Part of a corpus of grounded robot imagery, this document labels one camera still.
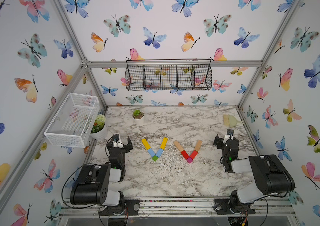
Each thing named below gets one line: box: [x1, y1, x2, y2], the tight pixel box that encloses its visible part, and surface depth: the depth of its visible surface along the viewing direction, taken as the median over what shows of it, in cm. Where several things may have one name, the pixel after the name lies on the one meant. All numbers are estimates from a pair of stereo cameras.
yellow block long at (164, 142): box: [160, 137, 168, 150], surface depth 100 cm
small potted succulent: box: [131, 109, 145, 121], surface depth 106 cm
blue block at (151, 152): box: [147, 148, 156, 157], surface depth 95 cm
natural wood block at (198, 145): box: [194, 139, 203, 152], surface depth 100 cm
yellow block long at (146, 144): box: [141, 137, 152, 150], surface depth 100 cm
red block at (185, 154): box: [180, 149, 190, 160], surface depth 95 cm
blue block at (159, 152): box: [155, 148, 164, 158], surface depth 96 cm
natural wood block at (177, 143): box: [173, 140, 184, 153], surface depth 98 cm
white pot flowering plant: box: [90, 114, 108, 140], surface depth 95 cm
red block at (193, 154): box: [189, 149, 199, 160], surface depth 95 cm
